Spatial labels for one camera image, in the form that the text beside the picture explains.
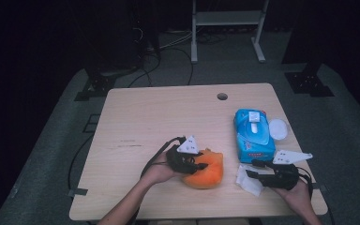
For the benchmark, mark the orange plush toy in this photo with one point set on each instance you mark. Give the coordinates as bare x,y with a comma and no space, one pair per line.
204,175

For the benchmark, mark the black stand base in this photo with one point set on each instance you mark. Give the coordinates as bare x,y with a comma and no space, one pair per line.
307,84
101,84

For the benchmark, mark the person's left hand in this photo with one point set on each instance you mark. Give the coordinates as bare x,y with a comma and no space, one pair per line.
159,170

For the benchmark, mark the person's right hand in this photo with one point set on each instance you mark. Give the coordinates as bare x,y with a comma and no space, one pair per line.
295,198

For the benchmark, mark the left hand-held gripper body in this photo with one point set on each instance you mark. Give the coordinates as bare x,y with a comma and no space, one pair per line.
181,161

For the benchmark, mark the grey tape strip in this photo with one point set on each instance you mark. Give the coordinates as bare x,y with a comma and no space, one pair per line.
320,187
78,191

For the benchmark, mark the white wet wipe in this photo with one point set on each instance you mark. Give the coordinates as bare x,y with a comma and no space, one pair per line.
247,182

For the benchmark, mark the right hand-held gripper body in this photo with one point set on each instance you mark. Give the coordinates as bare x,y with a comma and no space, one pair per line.
281,178

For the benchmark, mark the white metal stand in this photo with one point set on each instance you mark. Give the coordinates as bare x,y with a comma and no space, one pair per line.
228,18

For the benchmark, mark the blue wet wipe pack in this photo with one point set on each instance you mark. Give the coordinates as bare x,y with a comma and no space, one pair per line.
253,137

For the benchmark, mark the white round lid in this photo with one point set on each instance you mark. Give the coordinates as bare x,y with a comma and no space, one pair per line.
278,128

